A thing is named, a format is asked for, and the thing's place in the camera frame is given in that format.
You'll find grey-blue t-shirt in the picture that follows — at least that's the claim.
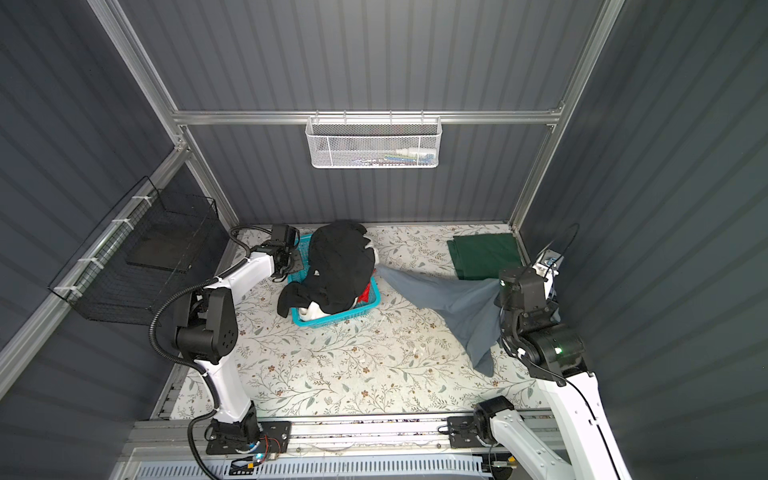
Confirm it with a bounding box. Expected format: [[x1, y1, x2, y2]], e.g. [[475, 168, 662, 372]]
[[377, 266, 539, 377]]

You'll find teal plastic laundry basket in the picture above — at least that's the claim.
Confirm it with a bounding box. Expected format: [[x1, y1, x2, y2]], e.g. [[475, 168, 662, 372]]
[[288, 234, 375, 327]]

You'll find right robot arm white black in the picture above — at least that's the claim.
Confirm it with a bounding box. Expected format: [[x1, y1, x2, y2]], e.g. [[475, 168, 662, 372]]
[[474, 266, 630, 479]]

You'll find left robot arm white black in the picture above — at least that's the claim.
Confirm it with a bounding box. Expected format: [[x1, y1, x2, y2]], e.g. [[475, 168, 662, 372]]
[[173, 224, 300, 451]]

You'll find black t-shirt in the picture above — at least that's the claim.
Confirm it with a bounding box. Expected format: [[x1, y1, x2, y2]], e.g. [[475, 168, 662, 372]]
[[276, 220, 378, 318]]

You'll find white garment in basket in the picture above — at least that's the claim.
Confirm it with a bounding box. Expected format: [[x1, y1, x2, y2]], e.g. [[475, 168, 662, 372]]
[[291, 242, 380, 328]]

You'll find folded dark green t-shirt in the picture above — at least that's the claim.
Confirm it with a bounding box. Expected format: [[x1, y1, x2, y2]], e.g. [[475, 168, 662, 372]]
[[447, 233, 523, 281]]

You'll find red garment in basket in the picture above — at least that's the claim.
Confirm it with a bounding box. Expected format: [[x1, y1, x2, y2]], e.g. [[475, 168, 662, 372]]
[[355, 283, 371, 306]]

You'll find floral table cloth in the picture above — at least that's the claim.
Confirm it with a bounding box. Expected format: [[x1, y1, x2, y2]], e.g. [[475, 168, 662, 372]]
[[170, 223, 553, 419]]

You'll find black corrugated cable hose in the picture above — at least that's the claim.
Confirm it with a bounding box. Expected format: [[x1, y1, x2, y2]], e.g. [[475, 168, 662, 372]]
[[148, 225, 274, 480]]

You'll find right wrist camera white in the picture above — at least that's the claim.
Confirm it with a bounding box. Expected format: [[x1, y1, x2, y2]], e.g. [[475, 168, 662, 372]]
[[534, 249, 564, 283]]

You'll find white wire wall basket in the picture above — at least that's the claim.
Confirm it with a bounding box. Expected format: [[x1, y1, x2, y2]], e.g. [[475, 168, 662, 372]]
[[305, 115, 443, 169]]

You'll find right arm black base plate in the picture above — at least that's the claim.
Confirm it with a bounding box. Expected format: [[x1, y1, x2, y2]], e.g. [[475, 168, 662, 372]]
[[446, 415, 496, 449]]

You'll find black wire side basket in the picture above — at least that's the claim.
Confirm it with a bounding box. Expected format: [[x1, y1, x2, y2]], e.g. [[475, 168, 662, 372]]
[[48, 183, 227, 325]]

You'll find aluminium front rail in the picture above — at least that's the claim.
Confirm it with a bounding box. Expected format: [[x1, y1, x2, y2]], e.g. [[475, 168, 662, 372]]
[[122, 410, 613, 460]]

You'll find white bottle in wire basket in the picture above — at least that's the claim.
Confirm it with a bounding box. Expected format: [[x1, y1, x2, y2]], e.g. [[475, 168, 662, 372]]
[[395, 147, 437, 161]]

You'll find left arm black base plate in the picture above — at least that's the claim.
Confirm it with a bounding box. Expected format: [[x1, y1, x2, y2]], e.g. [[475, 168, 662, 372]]
[[204, 420, 292, 455]]

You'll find white slotted cable duct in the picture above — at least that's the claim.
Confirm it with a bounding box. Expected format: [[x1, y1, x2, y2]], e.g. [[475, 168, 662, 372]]
[[134, 454, 490, 480]]

